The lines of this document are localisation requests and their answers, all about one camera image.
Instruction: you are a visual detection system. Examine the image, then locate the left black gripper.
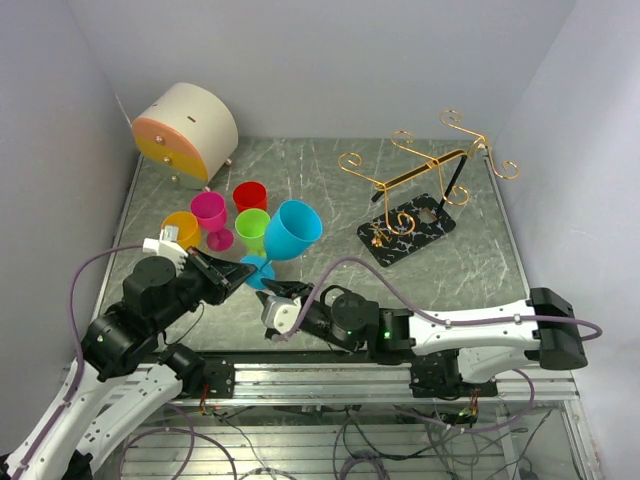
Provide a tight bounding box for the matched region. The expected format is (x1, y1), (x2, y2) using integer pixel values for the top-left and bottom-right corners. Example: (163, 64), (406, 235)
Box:
(150, 243), (255, 331)

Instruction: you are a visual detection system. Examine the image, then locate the orange wine glass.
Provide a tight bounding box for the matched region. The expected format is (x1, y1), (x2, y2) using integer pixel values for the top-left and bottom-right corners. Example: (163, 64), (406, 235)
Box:
(161, 211), (202, 249)

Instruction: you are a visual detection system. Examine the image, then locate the green wine glass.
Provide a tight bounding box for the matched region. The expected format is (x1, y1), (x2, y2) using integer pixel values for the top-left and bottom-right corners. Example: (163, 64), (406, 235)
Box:
(235, 208), (271, 257)

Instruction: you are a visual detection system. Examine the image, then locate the blue wine glass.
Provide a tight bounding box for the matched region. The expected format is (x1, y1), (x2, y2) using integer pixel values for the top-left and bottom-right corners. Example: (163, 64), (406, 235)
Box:
(241, 199), (323, 290)

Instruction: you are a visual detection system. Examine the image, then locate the pink wine glass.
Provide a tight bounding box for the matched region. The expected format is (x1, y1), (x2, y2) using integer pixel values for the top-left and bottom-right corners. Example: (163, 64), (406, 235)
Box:
(190, 191), (234, 252)

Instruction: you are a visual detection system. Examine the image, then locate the red wine glass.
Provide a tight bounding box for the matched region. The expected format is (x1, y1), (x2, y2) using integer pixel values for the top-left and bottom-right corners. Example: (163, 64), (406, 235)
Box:
(232, 181), (268, 213)

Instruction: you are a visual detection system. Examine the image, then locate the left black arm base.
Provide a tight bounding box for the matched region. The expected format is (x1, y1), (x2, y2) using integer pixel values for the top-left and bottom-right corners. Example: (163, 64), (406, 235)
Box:
(159, 344), (235, 399)

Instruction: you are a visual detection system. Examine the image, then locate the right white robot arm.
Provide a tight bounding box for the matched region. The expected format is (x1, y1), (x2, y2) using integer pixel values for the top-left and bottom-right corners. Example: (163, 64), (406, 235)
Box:
(256, 281), (588, 396)

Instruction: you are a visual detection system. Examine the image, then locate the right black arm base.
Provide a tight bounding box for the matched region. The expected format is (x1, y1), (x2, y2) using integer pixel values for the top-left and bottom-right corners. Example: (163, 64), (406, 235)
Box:
(409, 350), (498, 401)

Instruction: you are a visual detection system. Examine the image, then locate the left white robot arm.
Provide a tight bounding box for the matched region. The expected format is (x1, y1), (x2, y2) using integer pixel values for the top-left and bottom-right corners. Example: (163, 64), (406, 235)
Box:
(1, 239), (257, 479)

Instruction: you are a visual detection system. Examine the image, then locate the round white drawer cabinet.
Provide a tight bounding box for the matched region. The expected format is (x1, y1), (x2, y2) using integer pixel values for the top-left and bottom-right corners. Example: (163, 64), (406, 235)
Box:
(132, 82), (239, 190)

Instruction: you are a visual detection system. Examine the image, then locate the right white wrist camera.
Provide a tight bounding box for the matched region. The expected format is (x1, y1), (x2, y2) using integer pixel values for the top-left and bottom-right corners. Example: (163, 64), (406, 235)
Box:
(256, 291), (302, 341)

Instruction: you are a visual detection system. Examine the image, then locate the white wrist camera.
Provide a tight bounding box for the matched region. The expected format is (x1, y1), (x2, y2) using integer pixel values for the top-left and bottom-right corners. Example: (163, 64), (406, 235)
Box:
(142, 225), (188, 270)
(256, 291), (302, 341)

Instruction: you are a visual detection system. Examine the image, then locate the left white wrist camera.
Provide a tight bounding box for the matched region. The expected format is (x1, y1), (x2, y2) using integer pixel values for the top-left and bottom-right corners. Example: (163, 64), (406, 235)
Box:
(142, 225), (188, 270)

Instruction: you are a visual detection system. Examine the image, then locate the aluminium mounting frame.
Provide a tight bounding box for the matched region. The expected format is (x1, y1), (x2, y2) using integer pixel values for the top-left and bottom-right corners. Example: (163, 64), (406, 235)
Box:
(77, 352), (603, 479)

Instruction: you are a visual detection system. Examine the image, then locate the gold wire glass rack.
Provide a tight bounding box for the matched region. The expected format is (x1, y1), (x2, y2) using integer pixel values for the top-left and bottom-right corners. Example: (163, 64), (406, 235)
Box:
(338, 109), (520, 268)

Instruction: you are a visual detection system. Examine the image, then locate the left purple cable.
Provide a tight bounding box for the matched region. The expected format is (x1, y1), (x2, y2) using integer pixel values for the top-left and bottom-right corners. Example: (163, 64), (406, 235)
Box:
(7, 243), (149, 479)

